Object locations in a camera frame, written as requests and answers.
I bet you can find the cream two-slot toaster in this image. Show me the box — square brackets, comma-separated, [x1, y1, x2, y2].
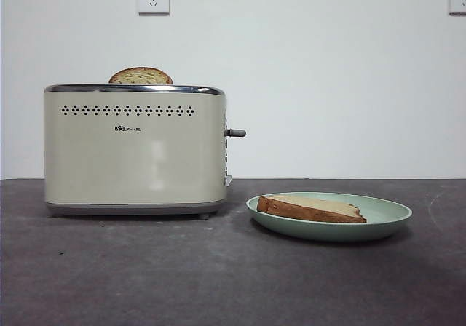
[44, 84, 248, 220]

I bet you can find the toasted bread slice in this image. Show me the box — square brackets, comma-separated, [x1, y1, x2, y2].
[256, 194, 368, 224]
[108, 66, 173, 85]

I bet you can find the pale green round plate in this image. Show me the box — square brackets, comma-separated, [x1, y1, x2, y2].
[245, 191, 414, 242]

